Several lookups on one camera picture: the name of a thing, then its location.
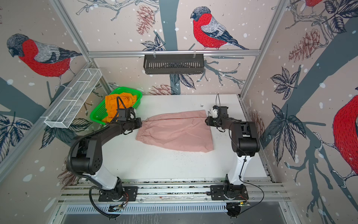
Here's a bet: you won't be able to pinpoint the orange shorts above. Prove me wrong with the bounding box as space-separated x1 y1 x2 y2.
102 92 138 123

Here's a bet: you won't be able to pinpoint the pink shorts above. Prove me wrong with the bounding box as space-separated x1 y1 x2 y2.
136 110 214 153

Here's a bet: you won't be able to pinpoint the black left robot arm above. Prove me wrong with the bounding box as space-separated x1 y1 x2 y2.
66 107 142 199

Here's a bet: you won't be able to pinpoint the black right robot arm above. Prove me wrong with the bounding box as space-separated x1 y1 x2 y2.
205 105 260 200

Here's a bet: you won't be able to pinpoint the green plastic basket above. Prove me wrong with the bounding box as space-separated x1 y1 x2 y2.
90 87 143 125

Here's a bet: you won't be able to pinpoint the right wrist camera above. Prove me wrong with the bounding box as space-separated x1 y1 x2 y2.
212 108 218 119

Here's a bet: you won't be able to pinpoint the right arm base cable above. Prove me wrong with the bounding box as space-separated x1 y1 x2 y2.
239 159 265 215

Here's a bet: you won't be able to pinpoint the black hanging wall basket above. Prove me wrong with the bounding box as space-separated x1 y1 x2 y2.
143 54 205 75

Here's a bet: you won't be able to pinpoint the aluminium horizontal frame bar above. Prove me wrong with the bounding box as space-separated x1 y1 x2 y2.
87 49 261 58

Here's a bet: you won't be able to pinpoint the white wire wall basket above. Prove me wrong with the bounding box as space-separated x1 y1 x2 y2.
44 68 102 128

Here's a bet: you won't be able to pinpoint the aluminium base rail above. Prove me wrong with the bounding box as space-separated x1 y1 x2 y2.
58 179 291 205

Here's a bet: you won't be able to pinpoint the aluminium corner frame post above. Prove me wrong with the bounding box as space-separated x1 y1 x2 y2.
240 0 289 100

